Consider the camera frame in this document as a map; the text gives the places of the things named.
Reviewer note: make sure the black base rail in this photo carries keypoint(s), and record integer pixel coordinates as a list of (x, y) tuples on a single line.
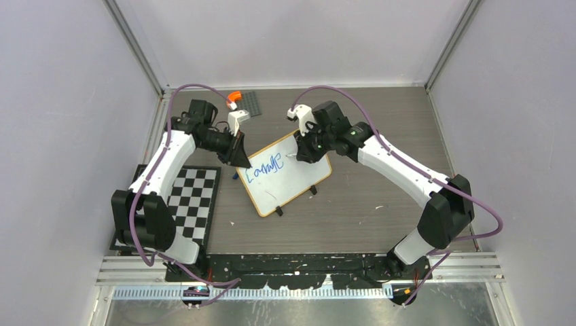
[(299, 271)]

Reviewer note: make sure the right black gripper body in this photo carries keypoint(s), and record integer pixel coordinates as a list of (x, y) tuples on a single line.
[(316, 142)]

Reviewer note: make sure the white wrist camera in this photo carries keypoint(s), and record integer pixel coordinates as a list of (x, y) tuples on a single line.
[(236, 117), (302, 114)]

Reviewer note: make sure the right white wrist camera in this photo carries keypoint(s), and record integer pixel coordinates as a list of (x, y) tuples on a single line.
[(302, 114)]

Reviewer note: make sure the orange curved plastic piece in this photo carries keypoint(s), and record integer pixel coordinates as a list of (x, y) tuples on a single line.
[(234, 96)]

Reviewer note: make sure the yellow framed whiteboard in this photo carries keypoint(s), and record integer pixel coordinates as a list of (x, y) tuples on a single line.
[(275, 180)]

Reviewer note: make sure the white slotted cable duct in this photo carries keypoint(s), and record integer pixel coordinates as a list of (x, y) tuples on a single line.
[(184, 292)]

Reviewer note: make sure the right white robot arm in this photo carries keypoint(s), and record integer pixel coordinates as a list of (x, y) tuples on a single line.
[(447, 209)]

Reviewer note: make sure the black white checkerboard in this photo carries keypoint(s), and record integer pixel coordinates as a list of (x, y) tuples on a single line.
[(192, 202)]

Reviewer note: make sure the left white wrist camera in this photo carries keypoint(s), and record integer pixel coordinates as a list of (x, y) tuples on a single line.
[(236, 117)]

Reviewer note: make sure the grey studded baseplate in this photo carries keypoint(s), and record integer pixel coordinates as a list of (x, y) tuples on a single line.
[(249, 102)]

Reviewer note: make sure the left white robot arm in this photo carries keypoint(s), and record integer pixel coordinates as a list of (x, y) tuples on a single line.
[(141, 215)]

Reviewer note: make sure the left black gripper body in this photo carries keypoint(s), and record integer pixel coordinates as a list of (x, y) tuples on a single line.
[(219, 142)]

